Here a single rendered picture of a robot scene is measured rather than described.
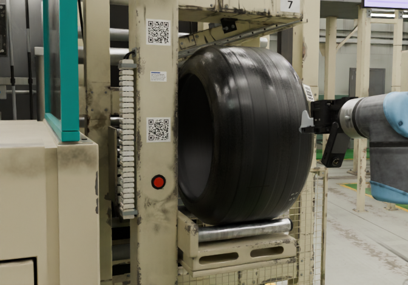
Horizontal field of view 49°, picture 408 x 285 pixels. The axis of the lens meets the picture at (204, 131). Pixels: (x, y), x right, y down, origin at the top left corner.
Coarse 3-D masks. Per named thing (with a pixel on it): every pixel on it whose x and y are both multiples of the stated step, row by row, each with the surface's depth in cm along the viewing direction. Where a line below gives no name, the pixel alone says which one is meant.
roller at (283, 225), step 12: (204, 228) 135; (216, 228) 136; (228, 228) 137; (240, 228) 139; (252, 228) 140; (264, 228) 141; (276, 228) 143; (288, 228) 145; (204, 240) 134; (216, 240) 137
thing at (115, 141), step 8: (112, 128) 172; (120, 128) 183; (112, 136) 172; (112, 144) 173; (120, 144) 170; (112, 152) 173; (112, 160) 174; (112, 168) 174; (112, 176) 174; (112, 184) 175; (112, 192) 175; (112, 200) 176; (120, 200) 172
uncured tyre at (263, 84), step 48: (240, 48) 141; (192, 96) 173; (240, 96) 124; (288, 96) 129; (192, 144) 177; (240, 144) 122; (288, 144) 126; (192, 192) 166; (240, 192) 126; (288, 192) 132
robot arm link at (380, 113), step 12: (372, 96) 93; (384, 96) 88; (396, 96) 85; (360, 108) 92; (372, 108) 89; (384, 108) 85; (396, 108) 83; (360, 120) 92; (372, 120) 88; (384, 120) 86; (396, 120) 83; (360, 132) 94; (372, 132) 89; (384, 132) 86; (396, 132) 85
